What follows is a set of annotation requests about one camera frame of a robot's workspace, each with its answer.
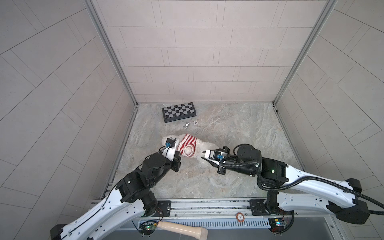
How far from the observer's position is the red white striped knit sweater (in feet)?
1.97

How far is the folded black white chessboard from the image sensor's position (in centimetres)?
107

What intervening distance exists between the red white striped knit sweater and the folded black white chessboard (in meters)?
0.43

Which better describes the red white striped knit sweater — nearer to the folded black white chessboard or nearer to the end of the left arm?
the end of the left arm
